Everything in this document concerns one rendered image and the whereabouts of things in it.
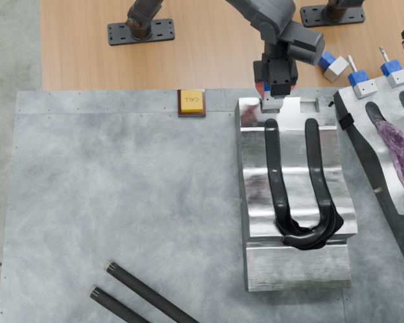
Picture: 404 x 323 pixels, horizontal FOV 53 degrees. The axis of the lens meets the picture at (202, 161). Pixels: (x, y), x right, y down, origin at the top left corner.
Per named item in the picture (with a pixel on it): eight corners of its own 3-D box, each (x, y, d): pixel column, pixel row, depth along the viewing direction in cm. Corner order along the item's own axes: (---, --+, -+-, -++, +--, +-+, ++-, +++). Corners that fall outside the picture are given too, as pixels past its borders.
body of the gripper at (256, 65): (297, 82, 96) (301, 57, 90) (254, 84, 97) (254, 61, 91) (294, 63, 100) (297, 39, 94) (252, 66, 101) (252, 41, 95)
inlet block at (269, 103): (260, 62, 110) (261, 55, 105) (278, 61, 110) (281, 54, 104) (262, 109, 109) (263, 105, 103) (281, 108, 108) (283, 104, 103)
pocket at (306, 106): (295, 102, 114) (299, 97, 111) (313, 102, 114) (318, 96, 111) (296, 117, 113) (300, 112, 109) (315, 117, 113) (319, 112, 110)
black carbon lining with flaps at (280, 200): (260, 121, 110) (268, 107, 101) (319, 120, 111) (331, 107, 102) (270, 252, 102) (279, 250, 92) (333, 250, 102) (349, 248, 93)
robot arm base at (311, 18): (376, 6, 120) (370, -14, 122) (311, 12, 119) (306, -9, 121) (365, 22, 128) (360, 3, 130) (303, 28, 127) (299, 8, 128)
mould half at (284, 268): (234, 110, 118) (240, 90, 105) (322, 109, 120) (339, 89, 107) (245, 289, 106) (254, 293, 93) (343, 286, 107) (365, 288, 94)
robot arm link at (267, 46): (298, 51, 93) (301, 25, 87) (286, 66, 90) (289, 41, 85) (271, 42, 95) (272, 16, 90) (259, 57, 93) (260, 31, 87)
